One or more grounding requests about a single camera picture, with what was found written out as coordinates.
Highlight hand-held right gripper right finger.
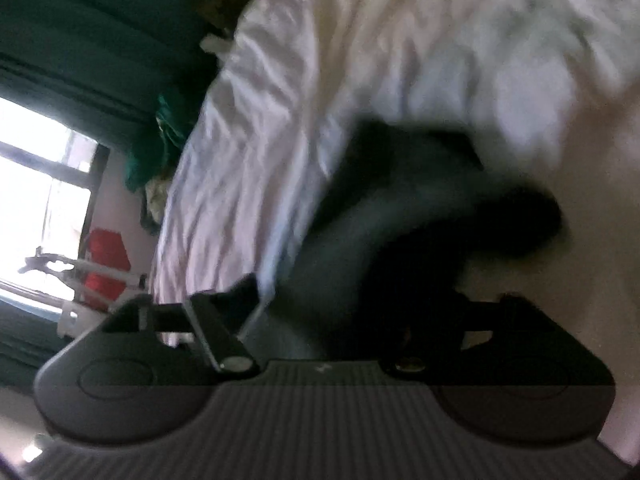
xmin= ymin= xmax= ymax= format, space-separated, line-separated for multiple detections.
xmin=380 ymin=291 xmax=556 ymax=377

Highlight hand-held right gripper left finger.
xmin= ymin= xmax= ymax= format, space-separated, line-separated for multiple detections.
xmin=99 ymin=274 xmax=261 ymax=374

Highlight dark grey pants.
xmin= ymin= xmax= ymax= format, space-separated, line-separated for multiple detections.
xmin=285 ymin=119 xmax=567 ymax=362

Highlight green clothes pile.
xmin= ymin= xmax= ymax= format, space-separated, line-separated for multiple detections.
xmin=123 ymin=92 xmax=197 ymax=194

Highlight white metal rack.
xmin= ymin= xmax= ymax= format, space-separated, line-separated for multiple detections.
xmin=17 ymin=245 xmax=152 ymax=343

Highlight red bag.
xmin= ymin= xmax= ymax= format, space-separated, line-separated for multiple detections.
xmin=81 ymin=227 xmax=133 ymax=312

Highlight cream knitted cloth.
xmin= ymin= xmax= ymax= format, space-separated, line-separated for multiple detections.
xmin=144 ymin=174 xmax=177 ymax=228

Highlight green curtain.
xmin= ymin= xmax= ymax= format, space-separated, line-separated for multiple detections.
xmin=0 ymin=301 xmax=76 ymax=392
xmin=0 ymin=0 xmax=261 ymax=161

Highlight window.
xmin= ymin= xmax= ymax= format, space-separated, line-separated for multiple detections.
xmin=0 ymin=95 xmax=112 ymax=313

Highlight pink bed sheet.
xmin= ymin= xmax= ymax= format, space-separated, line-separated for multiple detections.
xmin=149 ymin=0 xmax=640 ymax=352

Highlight small white object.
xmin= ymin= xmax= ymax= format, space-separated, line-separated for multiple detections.
xmin=200 ymin=34 xmax=233 ymax=57

